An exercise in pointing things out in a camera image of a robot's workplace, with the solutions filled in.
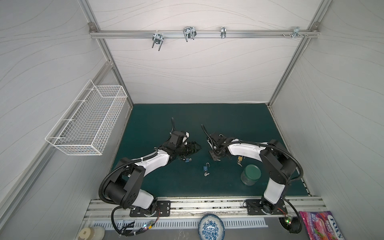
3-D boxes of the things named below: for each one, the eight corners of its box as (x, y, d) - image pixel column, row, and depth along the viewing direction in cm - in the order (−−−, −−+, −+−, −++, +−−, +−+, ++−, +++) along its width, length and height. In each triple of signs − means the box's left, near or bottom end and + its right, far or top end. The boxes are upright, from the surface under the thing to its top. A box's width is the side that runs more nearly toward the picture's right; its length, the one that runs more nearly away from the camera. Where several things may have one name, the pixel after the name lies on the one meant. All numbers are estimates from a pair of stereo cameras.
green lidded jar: (241, 185, 83) (247, 178, 74) (238, 172, 88) (243, 164, 79) (255, 185, 83) (262, 178, 74) (252, 172, 88) (258, 164, 79)
